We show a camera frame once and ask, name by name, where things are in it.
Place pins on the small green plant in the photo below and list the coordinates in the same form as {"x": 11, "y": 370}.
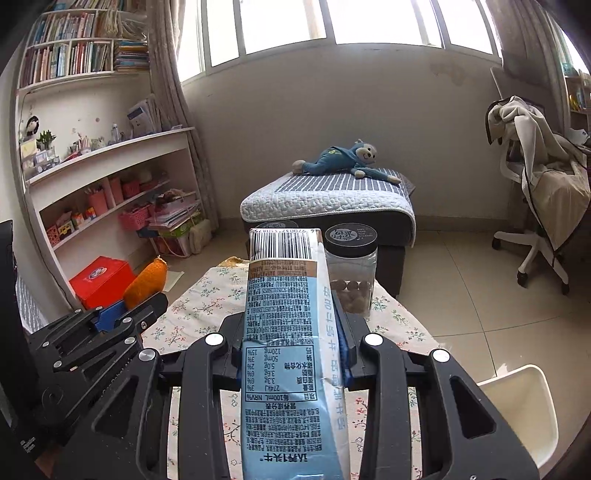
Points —
{"x": 46, "y": 140}

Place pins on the blue plush monkey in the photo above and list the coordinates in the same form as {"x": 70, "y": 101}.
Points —
{"x": 341, "y": 159}

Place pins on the row of upright books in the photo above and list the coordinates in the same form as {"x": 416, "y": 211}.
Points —
{"x": 64, "y": 50}

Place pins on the cream plastic bin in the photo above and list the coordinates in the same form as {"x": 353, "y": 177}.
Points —
{"x": 521, "y": 415}

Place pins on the small doll figure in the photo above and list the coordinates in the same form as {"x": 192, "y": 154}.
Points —
{"x": 30, "y": 128}

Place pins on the grey curtain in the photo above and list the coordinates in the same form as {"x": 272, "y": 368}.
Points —
{"x": 178, "y": 115}
{"x": 521, "y": 46}

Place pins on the quilted striped ottoman bed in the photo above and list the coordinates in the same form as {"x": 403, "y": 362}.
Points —
{"x": 323, "y": 203}

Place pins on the beige jacket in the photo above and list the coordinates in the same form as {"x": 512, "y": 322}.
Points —
{"x": 549, "y": 184}

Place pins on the light blue milk carton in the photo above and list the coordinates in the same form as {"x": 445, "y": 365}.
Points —
{"x": 286, "y": 350}

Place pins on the pink pencil cup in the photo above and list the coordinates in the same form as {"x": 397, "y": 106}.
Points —
{"x": 98, "y": 204}

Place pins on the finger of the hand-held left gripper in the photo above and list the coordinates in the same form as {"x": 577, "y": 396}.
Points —
{"x": 134, "y": 323}
{"x": 110, "y": 317}

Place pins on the small side window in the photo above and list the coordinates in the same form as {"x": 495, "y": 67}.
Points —
{"x": 570, "y": 50}

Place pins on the black flat panel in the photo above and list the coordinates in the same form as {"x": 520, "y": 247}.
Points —
{"x": 14, "y": 346}

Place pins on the stack of flat books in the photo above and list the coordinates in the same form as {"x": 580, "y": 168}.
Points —
{"x": 131, "y": 56}

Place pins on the pink plastic basket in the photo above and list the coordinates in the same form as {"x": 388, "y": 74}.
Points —
{"x": 134, "y": 218}

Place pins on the colourful toy blocks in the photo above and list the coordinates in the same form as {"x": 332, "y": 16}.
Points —
{"x": 69, "y": 227}

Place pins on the white bookshelf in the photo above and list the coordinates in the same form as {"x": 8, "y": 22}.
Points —
{"x": 138, "y": 152}

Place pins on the wooden desk with shelves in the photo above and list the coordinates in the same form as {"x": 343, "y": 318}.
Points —
{"x": 579, "y": 106}

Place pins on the white office chair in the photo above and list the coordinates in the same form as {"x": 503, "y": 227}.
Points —
{"x": 531, "y": 240}

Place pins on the red box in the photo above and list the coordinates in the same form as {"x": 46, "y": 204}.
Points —
{"x": 99, "y": 277}

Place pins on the pile of papers and folders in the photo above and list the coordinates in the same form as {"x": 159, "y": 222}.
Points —
{"x": 175, "y": 217}

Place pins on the white blue booklet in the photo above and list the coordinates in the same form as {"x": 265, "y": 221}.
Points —
{"x": 143, "y": 117}

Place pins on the floral tablecloth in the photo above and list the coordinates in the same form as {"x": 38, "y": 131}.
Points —
{"x": 198, "y": 300}

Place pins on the beige cloth bag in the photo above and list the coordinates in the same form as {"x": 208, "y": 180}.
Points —
{"x": 201, "y": 236}

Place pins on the large bay window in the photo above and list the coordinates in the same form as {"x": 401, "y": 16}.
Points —
{"x": 346, "y": 23}

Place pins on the clear jar with black lid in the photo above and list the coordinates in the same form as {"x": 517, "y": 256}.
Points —
{"x": 351, "y": 272}

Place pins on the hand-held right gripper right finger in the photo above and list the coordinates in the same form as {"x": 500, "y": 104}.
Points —
{"x": 347, "y": 350}

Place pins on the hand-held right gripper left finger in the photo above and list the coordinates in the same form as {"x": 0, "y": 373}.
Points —
{"x": 231, "y": 355}

